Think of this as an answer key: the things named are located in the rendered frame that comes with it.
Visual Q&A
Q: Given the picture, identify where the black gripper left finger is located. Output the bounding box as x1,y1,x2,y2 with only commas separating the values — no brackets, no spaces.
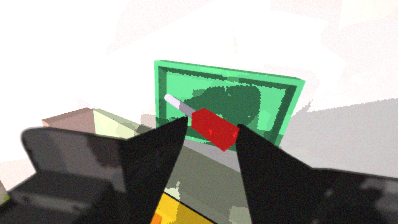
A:
19,116,188,224

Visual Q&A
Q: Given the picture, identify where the red-headed stop pin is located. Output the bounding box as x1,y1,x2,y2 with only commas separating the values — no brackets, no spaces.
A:
164,94,240,152

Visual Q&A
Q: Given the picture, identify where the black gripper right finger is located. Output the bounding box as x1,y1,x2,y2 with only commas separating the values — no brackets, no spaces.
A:
236,124,398,224

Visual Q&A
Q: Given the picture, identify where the green tray floor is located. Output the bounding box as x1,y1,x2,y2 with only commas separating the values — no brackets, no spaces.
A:
166,67,289,141

